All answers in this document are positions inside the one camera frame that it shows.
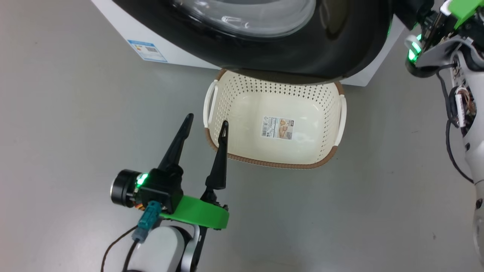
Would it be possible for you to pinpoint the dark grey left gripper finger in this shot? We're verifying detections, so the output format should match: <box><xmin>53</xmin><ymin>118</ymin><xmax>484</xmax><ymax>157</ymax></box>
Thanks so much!
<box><xmin>158</xmin><ymin>113</ymin><xmax>194</xmax><ymax>175</ymax></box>
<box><xmin>205</xmin><ymin>120</ymin><xmax>229</xmax><ymax>191</ymax></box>

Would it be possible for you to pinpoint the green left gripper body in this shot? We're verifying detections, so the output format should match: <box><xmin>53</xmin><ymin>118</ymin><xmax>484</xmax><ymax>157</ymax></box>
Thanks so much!
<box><xmin>161</xmin><ymin>188</ymin><xmax>230</xmax><ymax>230</ymax></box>

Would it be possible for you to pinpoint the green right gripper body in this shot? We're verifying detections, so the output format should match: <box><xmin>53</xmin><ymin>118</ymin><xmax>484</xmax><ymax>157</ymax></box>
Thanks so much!
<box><xmin>441</xmin><ymin>0</ymin><xmax>484</xmax><ymax>29</ymax></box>

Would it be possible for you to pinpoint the black round glass washer door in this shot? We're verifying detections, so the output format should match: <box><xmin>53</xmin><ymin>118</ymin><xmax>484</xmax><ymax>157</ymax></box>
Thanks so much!
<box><xmin>112</xmin><ymin>0</ymin><xmax>394</xmax><ymax>85</ymax></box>

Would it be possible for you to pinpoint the cream perforated laundry basket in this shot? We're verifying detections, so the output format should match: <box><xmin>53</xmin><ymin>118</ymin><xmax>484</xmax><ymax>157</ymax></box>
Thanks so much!
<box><xmin>203</xmin><ymin>69</ymin><xmax>347</xmax><ymax>169</ymax></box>

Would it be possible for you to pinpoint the white front-load washing machine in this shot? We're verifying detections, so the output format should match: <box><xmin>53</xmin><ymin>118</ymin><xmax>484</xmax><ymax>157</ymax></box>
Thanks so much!
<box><xmin>91</xmin><ymin>0</ymin><xmax>407</xmax><ymax>87</ymax></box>

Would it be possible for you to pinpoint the paper product sticker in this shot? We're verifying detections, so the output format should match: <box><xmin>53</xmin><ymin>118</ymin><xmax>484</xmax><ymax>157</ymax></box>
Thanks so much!
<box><xmin>261</xmin><ymin>116</ymin><xmax>295</xmax><ymax>140</ymax></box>

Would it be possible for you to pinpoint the blue energy label sticker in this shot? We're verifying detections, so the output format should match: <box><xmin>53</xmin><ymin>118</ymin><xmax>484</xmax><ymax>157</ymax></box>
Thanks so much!
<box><xmin>127</xmin><ymin>39</ymin><xmax>168</xmax><ymax>63</ymax></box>

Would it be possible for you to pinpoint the teal left camera connector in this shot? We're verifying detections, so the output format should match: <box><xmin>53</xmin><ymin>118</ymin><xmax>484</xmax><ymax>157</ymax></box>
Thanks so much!
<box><xmin>132</xmin><ymin>201</ymin><xmax>163</xmax><ymax>243</ymax></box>

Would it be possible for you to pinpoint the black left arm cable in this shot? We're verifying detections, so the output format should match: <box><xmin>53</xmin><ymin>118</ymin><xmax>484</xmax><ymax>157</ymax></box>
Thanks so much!
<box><xmin>101</xmin><ymin>226</ymin><xmax>140</xmax><ymax>272</ymax></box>

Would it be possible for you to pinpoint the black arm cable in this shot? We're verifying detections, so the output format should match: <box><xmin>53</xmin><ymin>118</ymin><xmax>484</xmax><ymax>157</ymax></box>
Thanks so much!
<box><xmin>436</xmin><ymin>63</ymin><xmax>475</xmax><ymax>184</ymax></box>
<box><xmin>101</xmin><ymin>226</ymin><xmax>140</xmax><ymax>272</ymax></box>

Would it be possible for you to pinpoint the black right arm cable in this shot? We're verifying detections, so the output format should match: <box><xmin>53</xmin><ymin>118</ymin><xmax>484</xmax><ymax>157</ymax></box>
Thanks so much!
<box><xmin>436</xmin><ymin>63</ymin><xmax>475</xmax><ymax>184</ymax></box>

